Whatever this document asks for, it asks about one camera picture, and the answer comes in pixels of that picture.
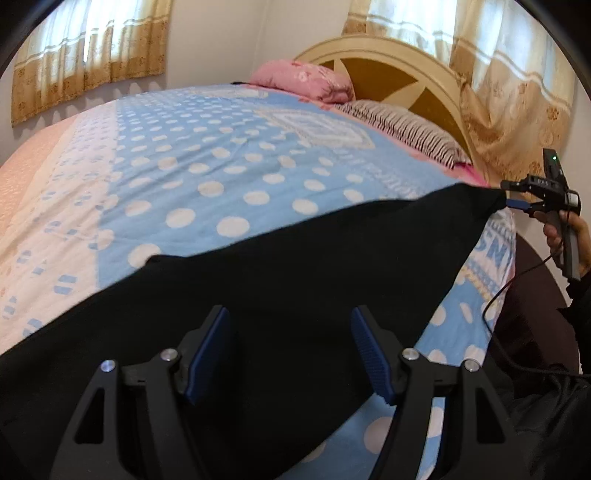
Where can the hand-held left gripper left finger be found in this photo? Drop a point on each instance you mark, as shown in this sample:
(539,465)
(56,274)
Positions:
(210,351)

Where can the beige patterned curtain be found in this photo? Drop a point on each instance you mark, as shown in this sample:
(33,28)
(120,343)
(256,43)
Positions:
(508,92)
(92,55)

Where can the person's black jacket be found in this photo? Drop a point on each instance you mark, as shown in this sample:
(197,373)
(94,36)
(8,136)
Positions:
(554,424)

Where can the striped pillow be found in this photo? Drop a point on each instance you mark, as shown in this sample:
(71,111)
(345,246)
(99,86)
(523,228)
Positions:
(406,127)

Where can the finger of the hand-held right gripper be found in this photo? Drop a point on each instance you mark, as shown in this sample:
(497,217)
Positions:
(515,185)
(517,204)

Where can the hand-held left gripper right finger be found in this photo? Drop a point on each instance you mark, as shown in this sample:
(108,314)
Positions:
(369,356)

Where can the person's right hand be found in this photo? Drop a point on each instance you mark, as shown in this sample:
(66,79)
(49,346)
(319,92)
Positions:
(551,235)

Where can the person's right forearm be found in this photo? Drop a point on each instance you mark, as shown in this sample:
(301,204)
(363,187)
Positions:
(581,288)

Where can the dark maroon cloth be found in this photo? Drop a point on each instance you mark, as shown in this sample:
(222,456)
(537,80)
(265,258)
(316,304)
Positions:
(531,314)

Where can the pink floral pillow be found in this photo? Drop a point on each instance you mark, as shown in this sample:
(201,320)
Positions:
(304,78)

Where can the blue polka dot printed blanket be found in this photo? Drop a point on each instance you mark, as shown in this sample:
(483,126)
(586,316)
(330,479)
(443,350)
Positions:
(207,152)

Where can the cream and brown headboard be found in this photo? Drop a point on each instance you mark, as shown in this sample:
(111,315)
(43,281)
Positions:
(392,69)

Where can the black pants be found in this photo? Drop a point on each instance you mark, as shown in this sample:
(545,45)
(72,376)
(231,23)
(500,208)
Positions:
(277,258)

